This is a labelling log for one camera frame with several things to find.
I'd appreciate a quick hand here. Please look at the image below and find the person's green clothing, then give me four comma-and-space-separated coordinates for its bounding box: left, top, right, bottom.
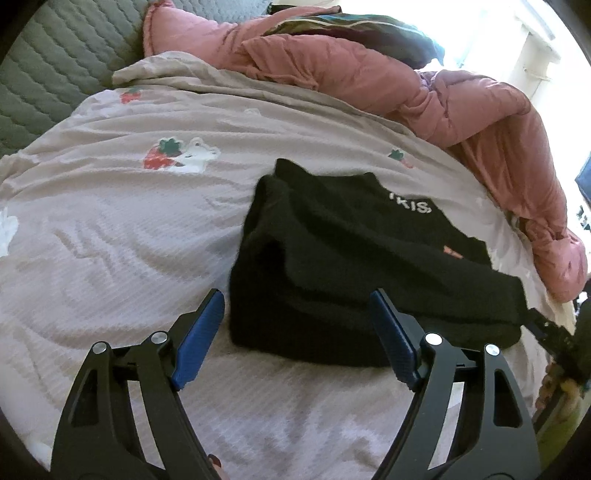
536, 364, 589, 462

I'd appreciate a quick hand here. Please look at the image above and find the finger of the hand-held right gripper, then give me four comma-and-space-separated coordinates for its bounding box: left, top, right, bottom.
524, 308, 578, 370

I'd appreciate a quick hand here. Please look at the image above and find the person's left hand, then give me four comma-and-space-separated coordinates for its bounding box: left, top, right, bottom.
208, 453, 230, 480

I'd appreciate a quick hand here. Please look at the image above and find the grey quilted headboard cushion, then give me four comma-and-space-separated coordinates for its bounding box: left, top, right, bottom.
0, 0, 273, 158

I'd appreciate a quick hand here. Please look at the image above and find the pink duvet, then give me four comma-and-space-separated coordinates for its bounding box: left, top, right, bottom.
143, 0, 588, 303

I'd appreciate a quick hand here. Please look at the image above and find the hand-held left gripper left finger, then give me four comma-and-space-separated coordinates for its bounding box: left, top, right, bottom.
51, 288, 227, 480

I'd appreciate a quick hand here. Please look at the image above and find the dark green patterned pillow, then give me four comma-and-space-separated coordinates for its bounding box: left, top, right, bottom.
263, 2, 446, 70

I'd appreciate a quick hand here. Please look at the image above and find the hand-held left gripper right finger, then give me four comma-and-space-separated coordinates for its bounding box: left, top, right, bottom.
369, 288, 542, 480

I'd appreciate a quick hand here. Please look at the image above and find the black knit sweater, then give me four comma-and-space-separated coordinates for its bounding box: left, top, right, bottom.
228, 158, 529, 368

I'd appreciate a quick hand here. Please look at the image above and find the dark blue object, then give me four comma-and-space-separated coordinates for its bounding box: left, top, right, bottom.
575, 154, 591, 204

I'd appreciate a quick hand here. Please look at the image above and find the printed pale bed sheet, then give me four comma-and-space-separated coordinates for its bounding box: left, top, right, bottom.
0, 51, 568, 480

